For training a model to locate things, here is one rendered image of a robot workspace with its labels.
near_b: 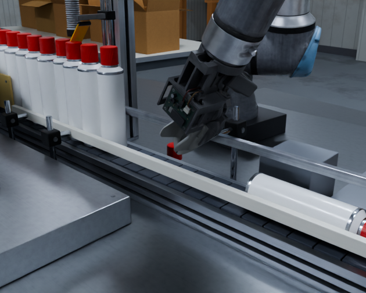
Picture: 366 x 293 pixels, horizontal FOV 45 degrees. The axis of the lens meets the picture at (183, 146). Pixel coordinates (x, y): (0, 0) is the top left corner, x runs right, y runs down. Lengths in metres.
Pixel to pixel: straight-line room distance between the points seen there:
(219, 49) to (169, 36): 2.19
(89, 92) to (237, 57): 0.38
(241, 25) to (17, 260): 0.42
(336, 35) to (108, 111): 7.26
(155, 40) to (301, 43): 1.75
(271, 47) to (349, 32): 6.84
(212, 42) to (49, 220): 0.34
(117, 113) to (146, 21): 1.82
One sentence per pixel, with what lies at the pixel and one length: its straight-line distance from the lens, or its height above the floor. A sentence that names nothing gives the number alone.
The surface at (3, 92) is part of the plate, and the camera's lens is 1.19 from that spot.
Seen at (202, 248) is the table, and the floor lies 0.83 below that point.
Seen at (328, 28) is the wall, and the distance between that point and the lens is 8.07.
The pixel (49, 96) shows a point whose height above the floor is 0.96.
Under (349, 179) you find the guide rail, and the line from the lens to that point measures 0.63.
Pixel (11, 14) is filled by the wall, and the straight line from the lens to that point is 6.69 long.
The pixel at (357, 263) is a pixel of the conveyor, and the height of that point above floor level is 0.88.
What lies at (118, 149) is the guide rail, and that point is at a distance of 0.82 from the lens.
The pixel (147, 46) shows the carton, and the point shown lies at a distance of 2.67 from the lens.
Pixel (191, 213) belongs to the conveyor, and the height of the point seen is 0.86.
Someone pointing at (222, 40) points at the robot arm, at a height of 1.13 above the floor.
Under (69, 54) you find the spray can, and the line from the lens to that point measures 0.93.
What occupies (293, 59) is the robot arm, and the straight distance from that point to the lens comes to 1.03.
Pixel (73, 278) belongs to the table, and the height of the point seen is 0.83.
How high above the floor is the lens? 1.21
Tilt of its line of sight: 21 degrees down
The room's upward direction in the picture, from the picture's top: straight up
